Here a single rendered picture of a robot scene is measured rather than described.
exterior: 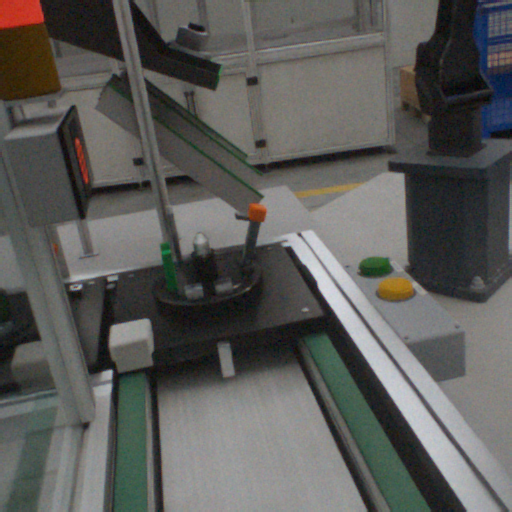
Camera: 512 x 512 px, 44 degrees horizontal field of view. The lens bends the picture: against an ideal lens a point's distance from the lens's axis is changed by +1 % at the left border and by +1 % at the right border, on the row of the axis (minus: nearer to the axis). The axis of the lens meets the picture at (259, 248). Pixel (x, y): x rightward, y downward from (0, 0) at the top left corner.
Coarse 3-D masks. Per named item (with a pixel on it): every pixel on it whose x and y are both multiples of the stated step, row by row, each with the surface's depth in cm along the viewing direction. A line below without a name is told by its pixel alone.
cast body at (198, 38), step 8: (192, 24) 108; (184, 32) 108; (192, 32) 108; (200, 32) 108; (176, 40) 109; (184, 40) 108; (192, 40) 108; (200, 40) 108; (176, 48) 109; (184, 48) 109; (192, 48) 109; (200, 48) 109; (200, 56) 109; (208, 56) 111
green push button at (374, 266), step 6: (366, 258) 82; (372, 258) 82; (378, 258) 82; (384, 258) 82; (360, 264) 81; (366, 264) 81; (372, 264) 80; (378, 264) 80; (384, 264) 80; (390, 264) 80; (360, 270) 81; (366, 270) 80; (372, 270) 79; (378, 270) 79; (384, 270) 79
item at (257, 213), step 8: (256, 208) 76; (264, 208) 76; (240, 216) 76; (248, 216) 77; (256, 216) 76; (264, 216) 76; (248, 224) 78; (256, 224) 77; (248, 232) 78; (256, 232) 77; (248, 240) 78; (256, 240) 78; (248, 248) 78; (248, 256) 78
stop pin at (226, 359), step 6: (222, 342) 68; (228, 342) 68; (222, 348) 68; (228, 348) 68; (222, 354) 68; (228, 354) 68; (222, 360) 68; (228, 360) 69; (222, 366) 69; (228, 366) 69; (222, 372) 69; (228, 372) 69; (234, 372) 69
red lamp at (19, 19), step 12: (0, 0) 45; (12, 0) 45; (24, 0) 46; (36, 0) 47; (0, 12) 45; (12, 12) 46; (24, 12) 46; (36, 12) 47; (0, 24) 46; (12, 24) 46; (24, 24) 46
